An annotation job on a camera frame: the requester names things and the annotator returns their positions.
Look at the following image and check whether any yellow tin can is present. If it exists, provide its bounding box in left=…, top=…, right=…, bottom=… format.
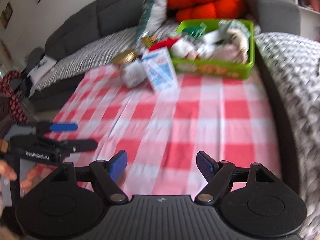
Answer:
left=141, top=35, right=157, bottom=49

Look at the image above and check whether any orange knot cushion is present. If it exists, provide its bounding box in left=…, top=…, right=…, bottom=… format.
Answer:
left=167, top=0, right=248, bottom=22

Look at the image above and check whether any person's left hand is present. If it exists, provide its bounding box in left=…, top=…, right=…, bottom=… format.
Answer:
left=1, top=160, right=50, bottom=194

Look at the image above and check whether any grey white quilted blanket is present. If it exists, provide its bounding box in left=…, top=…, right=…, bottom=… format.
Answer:
left=255, top=32, right=319, bottom=239

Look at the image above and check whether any green plastic bin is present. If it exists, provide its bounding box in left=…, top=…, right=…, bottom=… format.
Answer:
left=171, top=19, right=255, bottom=80

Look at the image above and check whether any red white santa plush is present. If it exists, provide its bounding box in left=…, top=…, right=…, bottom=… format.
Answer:
left=149, top=37, right=199, bottom=60

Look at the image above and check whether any white shelf unit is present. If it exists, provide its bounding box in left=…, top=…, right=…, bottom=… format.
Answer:
left=296, top=0, right=319, bottom=42

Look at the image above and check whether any jar with gold lid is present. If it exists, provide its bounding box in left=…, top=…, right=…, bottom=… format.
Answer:
left=111, top=49, right=147, bottom=88

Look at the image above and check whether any red white checkered cloth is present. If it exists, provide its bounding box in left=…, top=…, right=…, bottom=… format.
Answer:
left=48, top=65, right=281, bottom=196

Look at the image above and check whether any grey fabric sofa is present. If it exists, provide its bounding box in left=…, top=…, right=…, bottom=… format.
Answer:
left=28, top=0, right=301, bottom=111

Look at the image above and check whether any green felt soft toy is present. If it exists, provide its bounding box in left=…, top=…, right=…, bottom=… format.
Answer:
left=181, top=23, right=207, bottom=38

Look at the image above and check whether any white blue milk carton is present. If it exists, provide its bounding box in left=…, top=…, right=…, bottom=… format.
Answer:
left=142, top=48, right=178, bottom=93

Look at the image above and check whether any bunny doll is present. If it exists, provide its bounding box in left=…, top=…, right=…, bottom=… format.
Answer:
left=219, top=20, right=251, bottom=53

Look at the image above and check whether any pink plush towel toy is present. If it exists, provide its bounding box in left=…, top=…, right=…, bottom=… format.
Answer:
left=210, top=44, right=248, bottom=63

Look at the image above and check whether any white teal-trimmed pillow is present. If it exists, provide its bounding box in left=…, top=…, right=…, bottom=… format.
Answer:
left=134, top=0, right=168, bottom=43

